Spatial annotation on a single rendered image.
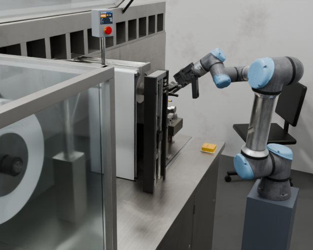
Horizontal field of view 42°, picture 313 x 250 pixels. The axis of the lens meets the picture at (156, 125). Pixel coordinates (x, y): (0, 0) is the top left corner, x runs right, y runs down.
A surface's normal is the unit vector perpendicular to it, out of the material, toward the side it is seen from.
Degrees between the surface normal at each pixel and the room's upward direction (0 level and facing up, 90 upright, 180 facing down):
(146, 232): 0
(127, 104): 90
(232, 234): 0
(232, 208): 0
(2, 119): 90
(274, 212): 90
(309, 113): 90
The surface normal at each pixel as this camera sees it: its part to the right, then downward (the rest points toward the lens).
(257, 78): -0.91, 0.00
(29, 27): 0.93, 0.15
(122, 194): 0.02, -0.94
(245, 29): -0.44, 0.30
